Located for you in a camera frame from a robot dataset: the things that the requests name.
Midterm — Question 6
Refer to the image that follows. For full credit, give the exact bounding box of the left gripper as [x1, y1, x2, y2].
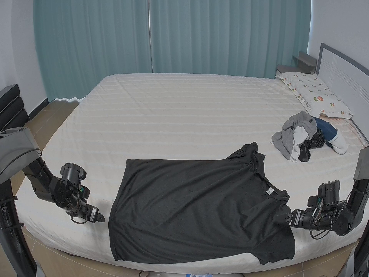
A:
[69, 198, 100, 224]

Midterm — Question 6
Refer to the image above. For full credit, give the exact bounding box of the bed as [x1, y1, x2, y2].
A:
[14, 42, 369, 275]

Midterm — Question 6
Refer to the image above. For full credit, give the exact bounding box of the black T-shirt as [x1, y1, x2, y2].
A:
[108, 142, 296, 265]

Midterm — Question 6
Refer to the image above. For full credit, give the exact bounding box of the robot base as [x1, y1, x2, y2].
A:
[140, 270, 240, 277]

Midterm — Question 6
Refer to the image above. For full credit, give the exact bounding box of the grey bedside table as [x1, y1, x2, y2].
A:
[276, 51, 317, 74]

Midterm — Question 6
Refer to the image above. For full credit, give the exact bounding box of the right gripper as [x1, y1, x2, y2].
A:
[291, 208, 320, 231]

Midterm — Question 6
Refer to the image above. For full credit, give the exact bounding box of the white printed pillow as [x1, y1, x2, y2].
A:
[275, 72, 354, 118]

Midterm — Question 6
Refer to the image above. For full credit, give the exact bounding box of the pile of clothes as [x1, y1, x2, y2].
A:
[272, 110, 348, 163]

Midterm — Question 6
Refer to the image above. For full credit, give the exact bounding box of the black chest of drawers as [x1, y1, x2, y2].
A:
[0, 84, 31, 132]

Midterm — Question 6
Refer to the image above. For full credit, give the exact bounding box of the blue-green curtain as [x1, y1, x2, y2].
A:
[149, 0, 312, 78]
[34, 0, 153, 102]

